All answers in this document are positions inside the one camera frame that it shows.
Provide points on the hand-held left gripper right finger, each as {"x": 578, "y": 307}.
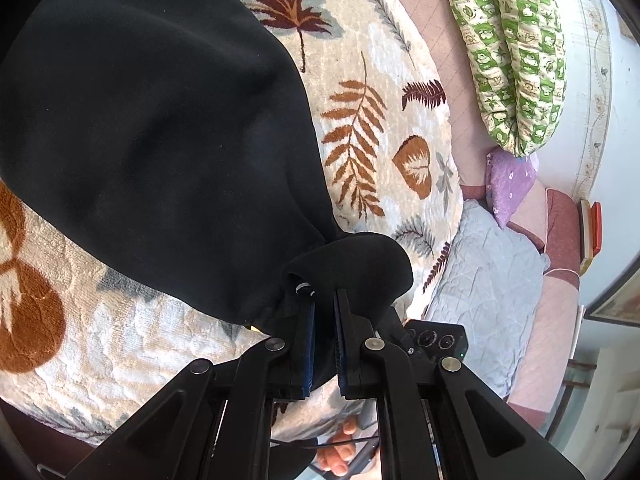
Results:
{"x": 342, "y": 345}

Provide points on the leaf print plush blanket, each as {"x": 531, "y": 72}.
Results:
{"x": 360, "y": 60}

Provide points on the stack of books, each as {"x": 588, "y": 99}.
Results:
{"x": 592, "y": 230}

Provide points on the white cabinet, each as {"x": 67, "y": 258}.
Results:
{"x": 615, "y": 390}

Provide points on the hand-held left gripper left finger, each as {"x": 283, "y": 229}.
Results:
{"x": 307, "y": 355}

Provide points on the pink quilted mattress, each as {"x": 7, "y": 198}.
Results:
{"x": 450, "y": 85}

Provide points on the grey quilted pad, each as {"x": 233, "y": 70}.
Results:
{"x": 485, "y": 280}

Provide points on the purple floral pillow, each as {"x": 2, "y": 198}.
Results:
{"x": 510, "y": 185}

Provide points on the person's foot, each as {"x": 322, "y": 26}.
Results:
{"x": 340, "y": 460}

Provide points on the black pants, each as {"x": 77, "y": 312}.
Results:
{"x": 150, "y": 135}

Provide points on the green patterned pillow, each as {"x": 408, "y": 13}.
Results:
{"x": 510, "y": 60}

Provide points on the wooden framed picture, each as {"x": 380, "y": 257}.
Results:
{"x": 620, "y": 305}

